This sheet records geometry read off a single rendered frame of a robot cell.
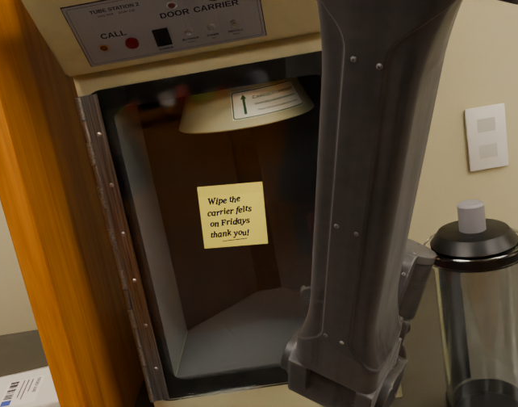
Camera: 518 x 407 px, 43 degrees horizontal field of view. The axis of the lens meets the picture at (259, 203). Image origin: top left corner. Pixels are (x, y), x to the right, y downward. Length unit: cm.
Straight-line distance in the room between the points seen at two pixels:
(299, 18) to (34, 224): 35
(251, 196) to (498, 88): 62
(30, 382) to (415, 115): 86
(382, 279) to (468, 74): 88
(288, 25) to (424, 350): 52
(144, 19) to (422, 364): 59
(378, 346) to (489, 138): 85
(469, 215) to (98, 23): 43
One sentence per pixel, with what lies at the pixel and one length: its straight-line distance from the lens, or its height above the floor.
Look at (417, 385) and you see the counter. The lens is 93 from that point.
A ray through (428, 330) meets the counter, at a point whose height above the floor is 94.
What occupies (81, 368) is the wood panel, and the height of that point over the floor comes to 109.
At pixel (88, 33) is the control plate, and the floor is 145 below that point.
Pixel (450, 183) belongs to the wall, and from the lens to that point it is 127.
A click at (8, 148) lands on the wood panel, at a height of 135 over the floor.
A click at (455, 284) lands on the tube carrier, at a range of 73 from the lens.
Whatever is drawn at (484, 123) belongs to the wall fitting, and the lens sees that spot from 126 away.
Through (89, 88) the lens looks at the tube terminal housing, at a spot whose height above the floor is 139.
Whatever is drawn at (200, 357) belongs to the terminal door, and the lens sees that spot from 86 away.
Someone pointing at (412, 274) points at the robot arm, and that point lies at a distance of 56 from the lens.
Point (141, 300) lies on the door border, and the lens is 83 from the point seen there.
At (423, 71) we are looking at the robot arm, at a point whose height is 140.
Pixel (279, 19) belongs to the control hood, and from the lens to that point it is 71.
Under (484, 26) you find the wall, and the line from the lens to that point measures 125.
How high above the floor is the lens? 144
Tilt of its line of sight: 16 degrees down
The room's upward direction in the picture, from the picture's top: 10 degrees counter-clockwise
